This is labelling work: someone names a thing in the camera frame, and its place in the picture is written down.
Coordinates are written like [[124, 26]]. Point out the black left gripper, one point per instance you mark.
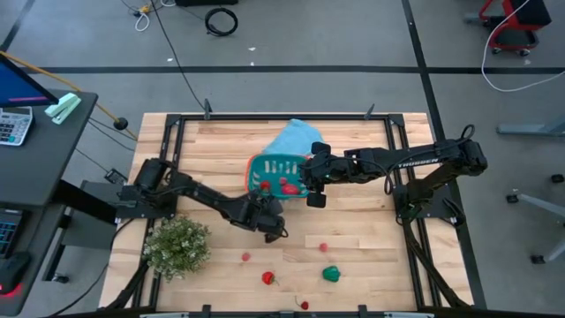
[[265, 214]]

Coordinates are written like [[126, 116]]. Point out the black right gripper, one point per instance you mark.
[[329, 170]]

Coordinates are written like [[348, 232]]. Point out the pink toy radish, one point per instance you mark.
[[283, 180]]

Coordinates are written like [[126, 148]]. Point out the teal basket with orange rim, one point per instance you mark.
[[276, 192]]

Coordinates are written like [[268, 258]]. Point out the small pink toy ball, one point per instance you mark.
[[246, 256]]

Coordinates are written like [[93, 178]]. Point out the light blue cloth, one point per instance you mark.
[[296, 139]]

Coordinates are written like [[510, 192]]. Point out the small red toy pepper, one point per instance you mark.
[[267, 277]]

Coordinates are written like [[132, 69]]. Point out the small red toy piece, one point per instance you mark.
[[323, 247]]

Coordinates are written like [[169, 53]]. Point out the green toy pepper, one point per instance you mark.
[[331, 274]]

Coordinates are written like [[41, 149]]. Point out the red toy cherry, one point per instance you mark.
[[304, 305]]

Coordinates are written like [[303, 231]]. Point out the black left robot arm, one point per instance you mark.
[[207, 194]]

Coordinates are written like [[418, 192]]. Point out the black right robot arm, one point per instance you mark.
[[415, 161]]

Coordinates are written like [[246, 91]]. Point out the green artificial plant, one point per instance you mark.
[[176, 247]]

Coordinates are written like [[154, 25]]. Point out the white light bar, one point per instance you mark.
[[408, 315], [165, 315]]

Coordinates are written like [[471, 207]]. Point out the small black power adapter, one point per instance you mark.
[[115, 176]]

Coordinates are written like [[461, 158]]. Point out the black round floor puck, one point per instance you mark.
[[120, 123]]

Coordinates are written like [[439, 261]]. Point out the black box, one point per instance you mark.
[[206, 2]]

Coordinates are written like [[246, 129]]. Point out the grey table foot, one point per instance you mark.
[[529, 129]]

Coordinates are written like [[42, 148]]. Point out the grey chair base with casters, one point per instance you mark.
[[543, 204]]

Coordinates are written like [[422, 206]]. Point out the red and black cart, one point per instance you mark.
[[512, 40]]

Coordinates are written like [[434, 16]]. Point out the black desk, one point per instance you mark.
[[44, 154]]

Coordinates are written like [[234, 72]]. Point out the mint green stapler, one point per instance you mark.
[[64, 107]]

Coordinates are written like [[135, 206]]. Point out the black computer mouse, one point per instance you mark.
[[13, 269]]

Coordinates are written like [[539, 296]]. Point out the black keyboard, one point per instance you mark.
[[6, 234]]

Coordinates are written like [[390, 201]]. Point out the white calculator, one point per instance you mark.
[[13, 126]]

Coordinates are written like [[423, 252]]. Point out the computer monitor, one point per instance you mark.
[[17, 88]]

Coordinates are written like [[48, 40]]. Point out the black metal table frame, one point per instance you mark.
[[282, 117]]

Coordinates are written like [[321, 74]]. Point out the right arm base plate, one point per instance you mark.
[[441, 207]]

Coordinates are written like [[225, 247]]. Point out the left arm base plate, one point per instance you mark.
[[99, 199]]

